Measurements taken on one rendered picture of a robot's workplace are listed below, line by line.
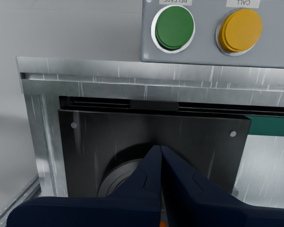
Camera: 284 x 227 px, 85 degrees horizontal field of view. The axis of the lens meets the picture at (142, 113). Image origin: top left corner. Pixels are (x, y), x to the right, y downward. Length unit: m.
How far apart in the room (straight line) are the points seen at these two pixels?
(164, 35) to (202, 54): 0.05
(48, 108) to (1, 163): 0.27
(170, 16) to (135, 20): 0.12
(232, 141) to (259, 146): 0.10
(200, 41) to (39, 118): 0.22
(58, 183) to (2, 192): 0.26
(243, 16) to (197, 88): 0.08
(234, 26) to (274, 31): 0.05
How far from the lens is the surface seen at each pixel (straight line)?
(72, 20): 0.32
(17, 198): 0.34
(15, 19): 0.37
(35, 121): 0.25
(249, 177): 0.35
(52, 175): 0.29
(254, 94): 0.23
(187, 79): 0.20
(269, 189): 0.39
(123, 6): 0.31
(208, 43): 0.20
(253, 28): 0.21
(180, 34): 0.18
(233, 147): 0.23
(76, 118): 0.21
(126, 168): 0.20
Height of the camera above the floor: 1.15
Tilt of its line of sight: 73 degrees down
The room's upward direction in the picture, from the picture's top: 174 degrees counter-clockwise
